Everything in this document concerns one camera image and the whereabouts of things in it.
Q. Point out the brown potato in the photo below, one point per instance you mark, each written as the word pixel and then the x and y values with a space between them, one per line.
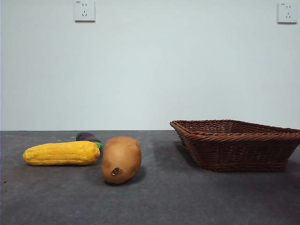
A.
pixel 120 159

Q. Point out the brown wicker basket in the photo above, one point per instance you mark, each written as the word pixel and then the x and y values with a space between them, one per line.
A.
pixel 234 152

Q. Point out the purple eggplant with green stem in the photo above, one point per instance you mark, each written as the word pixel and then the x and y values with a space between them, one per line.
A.
pixel 86 137

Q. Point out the white wall socket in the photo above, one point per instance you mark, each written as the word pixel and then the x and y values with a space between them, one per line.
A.
pixel 287 13
pixel 85 11

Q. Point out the yellow corn cob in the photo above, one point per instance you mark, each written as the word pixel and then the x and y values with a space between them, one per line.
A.
pixel 61 153

